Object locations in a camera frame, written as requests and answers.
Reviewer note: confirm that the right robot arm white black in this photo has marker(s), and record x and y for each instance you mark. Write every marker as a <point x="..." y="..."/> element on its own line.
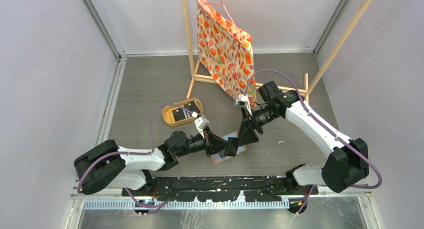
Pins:
<point x="345" y="163"/>

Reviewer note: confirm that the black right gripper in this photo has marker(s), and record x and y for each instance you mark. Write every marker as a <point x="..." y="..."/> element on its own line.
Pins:
<point x="246" y="132"/>

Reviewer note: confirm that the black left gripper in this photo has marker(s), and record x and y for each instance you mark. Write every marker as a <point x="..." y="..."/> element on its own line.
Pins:
<point x="212" y="143"/>

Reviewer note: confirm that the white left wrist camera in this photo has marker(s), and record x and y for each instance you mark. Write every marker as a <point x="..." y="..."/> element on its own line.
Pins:
<point x="201" y="122"/>

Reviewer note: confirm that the pink wire hanger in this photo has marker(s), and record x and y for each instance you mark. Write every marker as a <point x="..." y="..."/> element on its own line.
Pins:
<point x="223" y="4"/>

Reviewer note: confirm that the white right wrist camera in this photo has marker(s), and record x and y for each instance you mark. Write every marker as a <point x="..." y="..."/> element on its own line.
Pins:
<point x="243" y="101"/>

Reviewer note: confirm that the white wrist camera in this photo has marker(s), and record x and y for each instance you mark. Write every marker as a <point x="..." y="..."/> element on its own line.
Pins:
<point x="243" y="101"/>
<point x="201" y="122"/>

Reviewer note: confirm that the orange floral fabric bag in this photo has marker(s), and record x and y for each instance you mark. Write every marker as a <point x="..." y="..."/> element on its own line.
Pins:
<point x="226" y="51"/>

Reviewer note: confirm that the yellow oval card tray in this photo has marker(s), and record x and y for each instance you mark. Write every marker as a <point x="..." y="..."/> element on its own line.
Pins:
<point x="168" y="117"/>

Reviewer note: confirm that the black credit card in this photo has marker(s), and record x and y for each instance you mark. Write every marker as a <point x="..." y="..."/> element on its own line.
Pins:
<point x="232" y="147"/>

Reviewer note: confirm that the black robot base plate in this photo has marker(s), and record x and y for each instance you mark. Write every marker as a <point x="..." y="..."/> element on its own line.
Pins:
<point x="219" y="188"/>

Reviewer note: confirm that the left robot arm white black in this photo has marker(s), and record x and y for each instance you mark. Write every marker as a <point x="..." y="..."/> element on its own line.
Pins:
<point x="111" y="165"/>

